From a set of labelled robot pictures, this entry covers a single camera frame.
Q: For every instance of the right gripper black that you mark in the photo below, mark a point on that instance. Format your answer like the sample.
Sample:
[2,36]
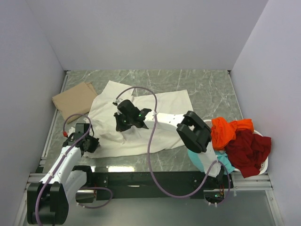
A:
[120,127]

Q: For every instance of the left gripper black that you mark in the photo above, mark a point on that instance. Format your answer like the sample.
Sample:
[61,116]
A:
[95,143]

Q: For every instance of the cream white t shirt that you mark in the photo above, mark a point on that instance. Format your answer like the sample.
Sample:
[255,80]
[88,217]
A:
[134,141]

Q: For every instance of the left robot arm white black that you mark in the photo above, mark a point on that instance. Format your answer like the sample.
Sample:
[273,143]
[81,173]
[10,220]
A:
[48,200]

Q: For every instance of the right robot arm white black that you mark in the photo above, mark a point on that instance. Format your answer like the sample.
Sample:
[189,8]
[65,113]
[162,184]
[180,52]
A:
[193,131]

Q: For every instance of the folded tan t shirt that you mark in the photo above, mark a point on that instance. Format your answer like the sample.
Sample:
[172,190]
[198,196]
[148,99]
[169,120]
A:
[76,100]

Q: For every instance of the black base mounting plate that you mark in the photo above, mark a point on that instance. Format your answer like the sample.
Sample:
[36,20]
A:
[140,184]

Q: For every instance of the orange t shirt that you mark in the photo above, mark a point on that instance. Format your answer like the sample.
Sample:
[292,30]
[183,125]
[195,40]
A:
[222,132]

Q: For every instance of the teal t shirt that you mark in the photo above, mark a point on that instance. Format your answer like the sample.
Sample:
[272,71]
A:
[221,156]

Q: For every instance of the dark red t shirt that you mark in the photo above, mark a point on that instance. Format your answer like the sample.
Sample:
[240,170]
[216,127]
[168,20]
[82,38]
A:
[248,151]

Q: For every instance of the white perforated laundry basket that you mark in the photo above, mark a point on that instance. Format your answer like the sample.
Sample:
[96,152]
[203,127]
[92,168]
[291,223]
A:
[264,165]

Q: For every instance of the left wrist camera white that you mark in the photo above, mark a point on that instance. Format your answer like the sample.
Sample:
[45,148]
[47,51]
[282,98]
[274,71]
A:
[68,131]

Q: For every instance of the aluminium frame rail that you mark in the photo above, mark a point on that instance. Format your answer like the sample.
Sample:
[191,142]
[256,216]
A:
[212,190]

